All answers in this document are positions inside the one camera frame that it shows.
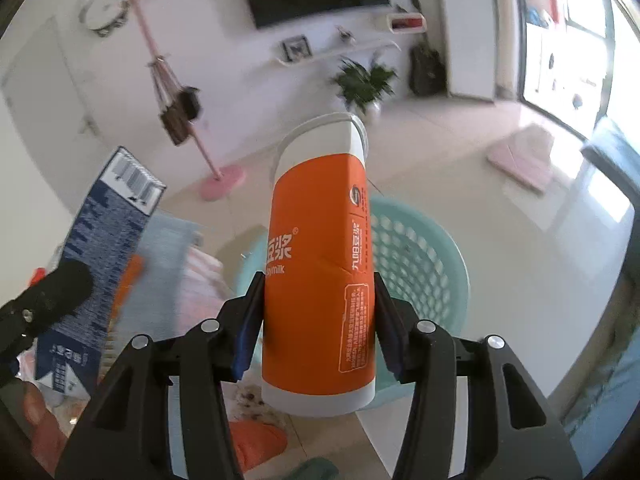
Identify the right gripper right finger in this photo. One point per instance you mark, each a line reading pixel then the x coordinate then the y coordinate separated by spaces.
pixel 512 431

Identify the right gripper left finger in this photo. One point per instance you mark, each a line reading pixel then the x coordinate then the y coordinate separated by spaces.
pixel 123 432

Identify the white blue milk carton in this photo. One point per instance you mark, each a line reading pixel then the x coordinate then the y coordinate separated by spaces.
pixel 104 236

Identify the orange soy milk cup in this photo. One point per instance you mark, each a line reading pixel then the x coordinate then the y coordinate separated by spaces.
pixel 318 348

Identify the teal plastic trash basket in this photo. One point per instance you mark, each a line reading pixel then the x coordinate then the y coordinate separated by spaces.
pixel 419 263

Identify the person's hand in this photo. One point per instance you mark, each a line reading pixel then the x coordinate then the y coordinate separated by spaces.
pixel 48 441

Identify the patterned table cloth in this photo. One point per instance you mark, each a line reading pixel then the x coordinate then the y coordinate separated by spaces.
pixel 169 285

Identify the white door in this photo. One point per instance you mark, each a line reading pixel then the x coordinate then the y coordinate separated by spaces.
pixel 52 117

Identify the pink coat rack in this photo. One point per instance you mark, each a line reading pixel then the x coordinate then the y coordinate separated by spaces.
pixel 221 181

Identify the brown hanging bag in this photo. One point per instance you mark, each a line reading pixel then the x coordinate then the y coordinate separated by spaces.
pixel 171 114

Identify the black small hanging pouch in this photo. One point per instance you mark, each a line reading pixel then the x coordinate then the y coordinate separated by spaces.
pixel 189 102

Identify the pink floor mat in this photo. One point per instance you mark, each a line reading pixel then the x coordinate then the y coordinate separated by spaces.
pixel 525 156

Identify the green potted plant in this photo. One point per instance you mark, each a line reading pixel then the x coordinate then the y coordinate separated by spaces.
pixel 363 88

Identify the black guitar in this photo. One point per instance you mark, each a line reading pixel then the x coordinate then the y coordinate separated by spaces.
pixel 427 71

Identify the glass balcony door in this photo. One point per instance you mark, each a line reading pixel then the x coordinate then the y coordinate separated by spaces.
pixel 582 63

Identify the red white box shelf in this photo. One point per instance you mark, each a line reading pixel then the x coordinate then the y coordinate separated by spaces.
pixel 406 23

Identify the panda wall clock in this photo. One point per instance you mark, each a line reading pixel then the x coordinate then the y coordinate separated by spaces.
pixel 103 17

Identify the white lower wall shelf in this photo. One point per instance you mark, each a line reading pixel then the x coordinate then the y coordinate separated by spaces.
pixel 342 52

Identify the butterfly picture frame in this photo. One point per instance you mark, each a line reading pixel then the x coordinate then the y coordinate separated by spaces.
pixel 296 49

